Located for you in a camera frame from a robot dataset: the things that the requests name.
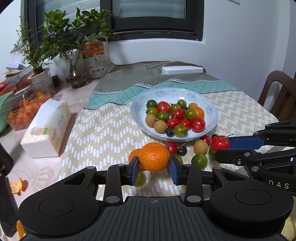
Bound clear box of oranges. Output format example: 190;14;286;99
4;85;51;131

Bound black thermos bottle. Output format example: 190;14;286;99
0;145;18;237

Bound stack of books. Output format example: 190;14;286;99
0;67;34;96

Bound green lime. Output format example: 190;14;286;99
191;154;208;170

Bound white tissue box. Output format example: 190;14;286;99
21;98;71;158

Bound green ceramic dish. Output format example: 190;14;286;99
0;91;14;133

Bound orange mandarin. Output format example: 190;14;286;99
128;148;145;171
192;106;205;119
138;143;170;172

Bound small potted plant white pot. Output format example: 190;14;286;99
14;23;55;95

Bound orange peel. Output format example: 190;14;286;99
10;177;26;194

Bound brown longan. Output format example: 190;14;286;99
154;120;167;133
194;140;208;155
145;114;158;128

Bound printed paper bag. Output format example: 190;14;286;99
82;41;109;79

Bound patterned tablecloth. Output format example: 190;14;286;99
59;62;278;197

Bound wooden chair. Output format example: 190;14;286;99
258;70;295;121

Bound large red tomato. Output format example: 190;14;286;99
191;118;206;133

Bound white blue patterned bowl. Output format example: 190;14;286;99
131;87;218;142

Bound leafy plant glass vase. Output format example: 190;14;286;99
42;8;118;89

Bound dark framed window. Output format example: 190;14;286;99
21;1;205;43

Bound white power strip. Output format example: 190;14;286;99
162;65;204;75

